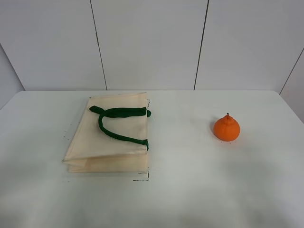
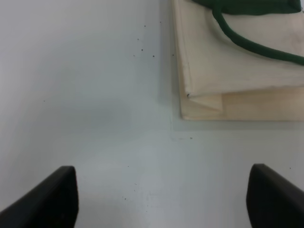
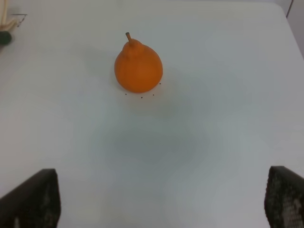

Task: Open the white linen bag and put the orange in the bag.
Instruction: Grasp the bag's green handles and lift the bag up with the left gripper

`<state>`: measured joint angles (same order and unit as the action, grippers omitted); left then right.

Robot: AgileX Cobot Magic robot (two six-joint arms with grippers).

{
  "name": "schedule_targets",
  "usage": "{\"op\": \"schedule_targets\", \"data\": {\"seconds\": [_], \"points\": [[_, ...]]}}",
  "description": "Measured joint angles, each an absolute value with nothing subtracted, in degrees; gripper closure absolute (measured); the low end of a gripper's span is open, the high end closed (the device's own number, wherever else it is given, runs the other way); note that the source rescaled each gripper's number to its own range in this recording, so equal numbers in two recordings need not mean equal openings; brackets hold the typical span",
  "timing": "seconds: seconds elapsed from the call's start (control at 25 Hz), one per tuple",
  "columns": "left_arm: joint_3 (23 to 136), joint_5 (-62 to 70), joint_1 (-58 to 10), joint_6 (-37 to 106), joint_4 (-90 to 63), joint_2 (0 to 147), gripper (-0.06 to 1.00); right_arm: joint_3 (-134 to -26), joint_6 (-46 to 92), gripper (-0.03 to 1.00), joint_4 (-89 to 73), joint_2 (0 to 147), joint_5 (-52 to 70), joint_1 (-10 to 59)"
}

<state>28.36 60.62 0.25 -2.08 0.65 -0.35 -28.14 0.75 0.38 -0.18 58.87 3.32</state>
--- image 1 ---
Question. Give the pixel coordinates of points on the white linen bag green handles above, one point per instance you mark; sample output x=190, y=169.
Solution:
x=112, y=135

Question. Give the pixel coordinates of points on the orange fruit with stem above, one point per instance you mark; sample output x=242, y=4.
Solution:
x=226, y=128

